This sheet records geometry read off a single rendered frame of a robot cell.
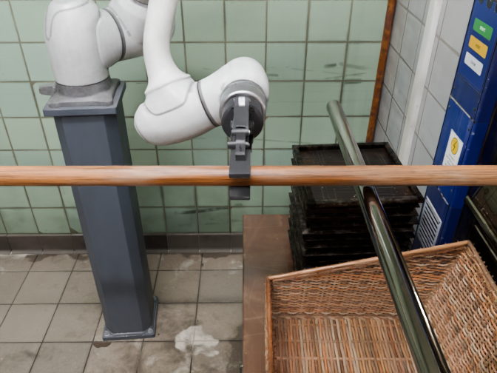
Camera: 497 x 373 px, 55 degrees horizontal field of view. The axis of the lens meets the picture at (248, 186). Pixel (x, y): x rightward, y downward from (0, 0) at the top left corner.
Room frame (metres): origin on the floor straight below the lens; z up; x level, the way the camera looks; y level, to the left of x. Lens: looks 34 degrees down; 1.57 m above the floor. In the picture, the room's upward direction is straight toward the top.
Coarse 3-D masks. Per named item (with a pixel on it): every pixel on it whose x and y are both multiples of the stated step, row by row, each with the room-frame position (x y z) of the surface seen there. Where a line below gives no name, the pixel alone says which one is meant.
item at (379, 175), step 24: (0, 168) 0.59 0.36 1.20; (24, 168) 0.59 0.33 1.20; (48, 168) 0.59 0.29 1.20; (72, 168) 0.59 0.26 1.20; (96, 168) 0.59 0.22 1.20; (120, 168) 0.59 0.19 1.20; (144, 168) 0.59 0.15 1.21; (168, 168) 0.59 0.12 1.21; (192, 168) 0.59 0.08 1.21; (216, 168) 0.59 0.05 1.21; (264, 168) 0.59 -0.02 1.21; (288, 168) 0.59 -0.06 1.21; (312, 168) 0.59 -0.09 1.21; (336, 168) 0.59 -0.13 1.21; (360, 168) 0.59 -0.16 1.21; (384, 168) 0.58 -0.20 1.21; (408, 168) 0.58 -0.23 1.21; (432, 168) 0.58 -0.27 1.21; (456, 168) 0.58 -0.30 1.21; (480, 168) 0.58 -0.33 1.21
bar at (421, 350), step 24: (336, 120) 0.81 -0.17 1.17; (360, 192) 0.58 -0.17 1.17; (384, 216) 0.52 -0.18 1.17; (384, 240) 0.47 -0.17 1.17; (384, 264) 0.43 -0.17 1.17; (408, 288) 0.38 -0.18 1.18; (408, 312) 0.35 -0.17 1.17; (408, 336) 0.32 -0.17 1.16; (432, 336) 0.32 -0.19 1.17; (432, 360) 0.29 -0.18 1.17
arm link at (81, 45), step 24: (72, 0) 1.33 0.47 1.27; (48, 24) 1.29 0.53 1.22; (72, 24) 1.27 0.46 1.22; (96, 24) 1.31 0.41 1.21; (48, 48) 1.28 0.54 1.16; (72, 48) 1.26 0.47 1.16; (96, 48) 1.30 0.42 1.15; (120, 48) 1.35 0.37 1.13; (72, 72) 1.26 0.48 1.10; (96, 72) 1.29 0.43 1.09
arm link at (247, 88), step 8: (240, 80) 0.85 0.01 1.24; (232, 88) 0.82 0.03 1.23; (240, 88) 0.81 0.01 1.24; (248, 88) 0.82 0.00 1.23; (256, 88) 0.83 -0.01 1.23; (224, 96) 0.81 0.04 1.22; (232, 96) 0.80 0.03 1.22; (248, 96) 0.80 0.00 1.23; (256, 96) 0.80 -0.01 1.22; (264, 96) 0.83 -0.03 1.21; (224, 104) 0.80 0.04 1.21; (264, 104) 0.80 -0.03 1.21; (264, 112) 0.80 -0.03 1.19; (264, 120) 0.80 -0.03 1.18
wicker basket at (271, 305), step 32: (416, 256) 0.84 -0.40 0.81; (448, 256) 0.84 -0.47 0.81; (352, 288) 0.84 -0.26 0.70; (384, 288) 0.84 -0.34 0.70; (416, 288) 0.84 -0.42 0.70; (448, 288) 0.80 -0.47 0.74; (480, 288) 0.73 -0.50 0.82; (288, 320) 0.83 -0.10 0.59; (320, 320) 0.83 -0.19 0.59; (384, 320) 0.83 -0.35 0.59; (448, 320) 0.74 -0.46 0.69; (480, 320) 0.67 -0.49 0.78; (288, 352) 0.74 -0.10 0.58; (320, 352) 0.74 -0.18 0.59; (352, 352) 0.74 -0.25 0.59; (448, 352) 0.68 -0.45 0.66
